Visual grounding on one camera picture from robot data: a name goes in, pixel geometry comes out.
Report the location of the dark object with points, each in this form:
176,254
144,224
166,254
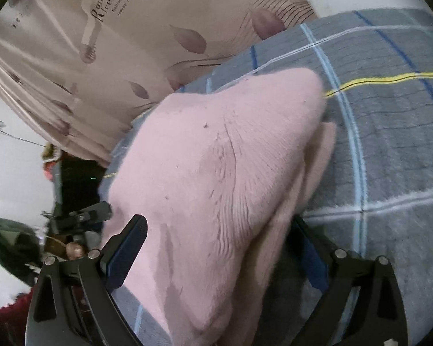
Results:
77,180

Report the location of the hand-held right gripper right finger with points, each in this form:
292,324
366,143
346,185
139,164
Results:
312,259

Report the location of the grey plaid blanket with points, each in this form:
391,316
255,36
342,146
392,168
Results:
389,144

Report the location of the pink knitted sweater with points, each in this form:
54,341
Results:
220,187

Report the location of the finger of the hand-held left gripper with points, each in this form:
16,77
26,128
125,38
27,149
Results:
97,212

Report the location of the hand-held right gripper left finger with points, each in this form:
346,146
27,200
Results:
124,256

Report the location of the dark green cloth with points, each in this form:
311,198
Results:
7,245

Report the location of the beige leaf print curtain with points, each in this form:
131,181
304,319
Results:
130,25

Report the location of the colourful cloth item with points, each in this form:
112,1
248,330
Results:
51,158

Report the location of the person's left hand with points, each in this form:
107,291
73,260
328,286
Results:
75,249

